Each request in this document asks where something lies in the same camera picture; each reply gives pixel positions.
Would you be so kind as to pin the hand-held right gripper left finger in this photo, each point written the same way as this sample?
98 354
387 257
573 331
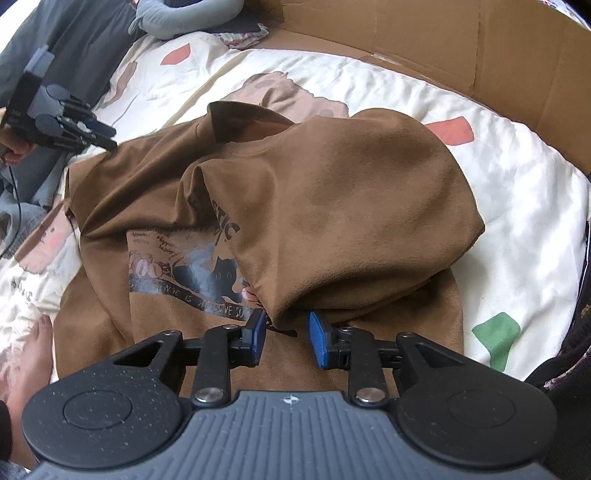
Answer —
258 334

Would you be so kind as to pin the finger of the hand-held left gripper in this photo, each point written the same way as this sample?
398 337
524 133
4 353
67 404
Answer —
99 127
74 138

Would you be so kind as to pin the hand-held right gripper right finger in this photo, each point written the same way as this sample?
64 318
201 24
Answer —
318 341

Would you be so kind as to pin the brown printed t-shirt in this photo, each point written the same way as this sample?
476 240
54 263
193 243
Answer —
346 184

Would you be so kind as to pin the person's left hand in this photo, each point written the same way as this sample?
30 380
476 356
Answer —
16 152

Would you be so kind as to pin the dark grey pillow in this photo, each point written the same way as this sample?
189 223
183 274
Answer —
83 50

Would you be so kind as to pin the blue denim jeans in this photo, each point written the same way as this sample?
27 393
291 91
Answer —
32 207

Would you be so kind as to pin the grey neck pillow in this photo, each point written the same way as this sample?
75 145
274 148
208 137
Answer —
184 18

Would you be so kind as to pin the floral patterned cloth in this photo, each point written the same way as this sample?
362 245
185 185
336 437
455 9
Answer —
244 34

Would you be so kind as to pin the person's bare foot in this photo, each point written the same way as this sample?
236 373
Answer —
27 369

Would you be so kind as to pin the cream bear print bed sheet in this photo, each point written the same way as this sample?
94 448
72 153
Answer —
508 184

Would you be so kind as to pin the flattened cardboard box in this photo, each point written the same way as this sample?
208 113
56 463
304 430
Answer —
438 37

